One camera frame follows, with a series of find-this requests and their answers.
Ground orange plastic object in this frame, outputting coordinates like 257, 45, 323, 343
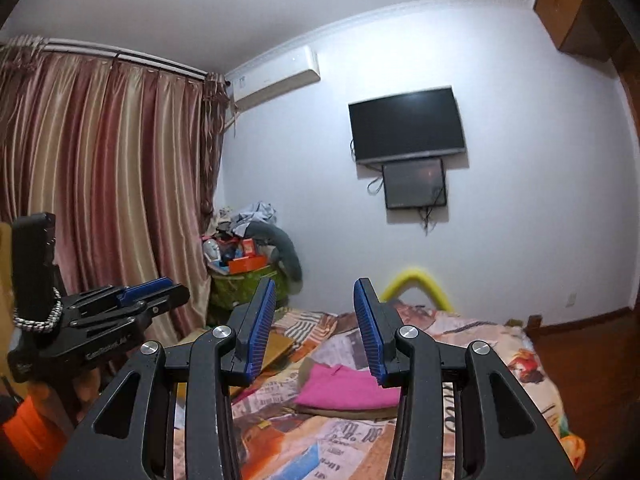
0, 394, 67, 467

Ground brown wooden wardrobe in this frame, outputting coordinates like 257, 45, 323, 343
531, 0, 640, 63

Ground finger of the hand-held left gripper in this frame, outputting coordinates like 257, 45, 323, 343
69, 283, 191, 335
62, 277, 174, 312

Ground grey-blue crumpled cloth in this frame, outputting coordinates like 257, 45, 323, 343
229, 201, 278, 237

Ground striped pink beige curtain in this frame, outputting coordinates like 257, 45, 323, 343
0, 34, 232, 352

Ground black wall television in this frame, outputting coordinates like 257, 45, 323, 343
347, 86, 469, 166

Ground printed blanket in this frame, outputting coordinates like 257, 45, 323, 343
170, 299, 587, 480

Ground white air conditioner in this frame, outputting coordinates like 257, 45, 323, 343
226, 45, 321, 112

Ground khaki pants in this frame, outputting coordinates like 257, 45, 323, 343
294, 359, 402, 419

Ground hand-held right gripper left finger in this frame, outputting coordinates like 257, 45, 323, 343
50, 277, 278, 480

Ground orange box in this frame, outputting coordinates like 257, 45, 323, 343
226, 254, 269, 276

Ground yellow foam tube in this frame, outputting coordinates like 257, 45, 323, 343
380, 268, 457, 312

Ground pink pants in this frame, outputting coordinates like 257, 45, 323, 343
292, 363, 402, 411

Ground wooden bedpost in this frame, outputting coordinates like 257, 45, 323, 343
504, 313, 544, 332

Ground small black wall monitor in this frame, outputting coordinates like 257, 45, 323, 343
382, 157, 448, 210

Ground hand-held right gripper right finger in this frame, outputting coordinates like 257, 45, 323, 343
352, 277, 578, 480

